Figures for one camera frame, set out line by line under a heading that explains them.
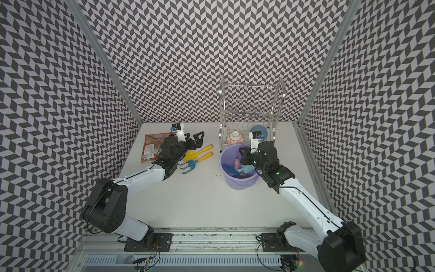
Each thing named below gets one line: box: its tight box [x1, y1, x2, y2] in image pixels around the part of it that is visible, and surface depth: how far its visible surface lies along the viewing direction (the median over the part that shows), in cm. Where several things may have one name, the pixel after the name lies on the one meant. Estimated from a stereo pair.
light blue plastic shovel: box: [236, 164, 256, 174], surface depth 88 cm
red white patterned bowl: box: [228, 130, 243, 145], surface depth 101 cm
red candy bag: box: [141, 132, 172, 164], surface depth 103 cm
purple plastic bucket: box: [218, 143, 259, 190], surface depth 84 cm
